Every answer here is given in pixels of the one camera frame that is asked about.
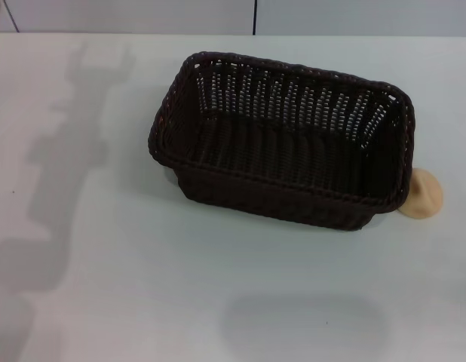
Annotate beige round bread bun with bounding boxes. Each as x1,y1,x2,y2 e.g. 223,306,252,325
398,168,444,219

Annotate black woven rectangular basket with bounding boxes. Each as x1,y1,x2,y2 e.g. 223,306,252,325
146,50,417,232

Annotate thin dark background cable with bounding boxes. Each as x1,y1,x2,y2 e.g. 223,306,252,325
2,0,20,33

